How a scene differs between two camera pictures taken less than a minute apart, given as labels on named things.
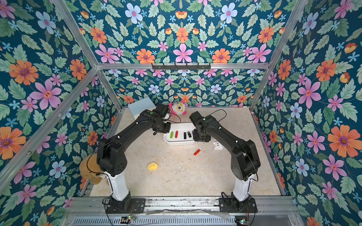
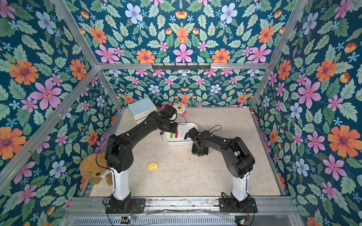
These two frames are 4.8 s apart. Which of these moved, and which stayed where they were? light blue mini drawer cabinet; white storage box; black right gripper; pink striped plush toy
Moved: black right gripper
Stayed: light blue mini drawer cabinet; white storage box; pink striped plush toy
